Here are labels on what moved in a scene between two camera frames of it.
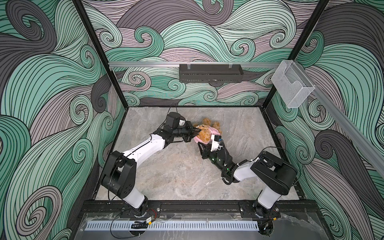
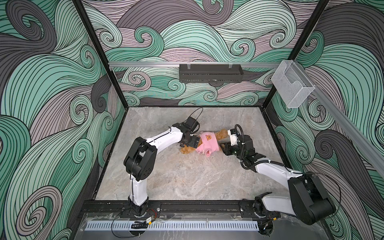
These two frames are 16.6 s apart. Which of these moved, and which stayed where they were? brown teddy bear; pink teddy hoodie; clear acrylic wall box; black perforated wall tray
Moved: pink teddy hoodie; brown teddy bear
Stayed: black perforated wall tray; clear acrylic wall box
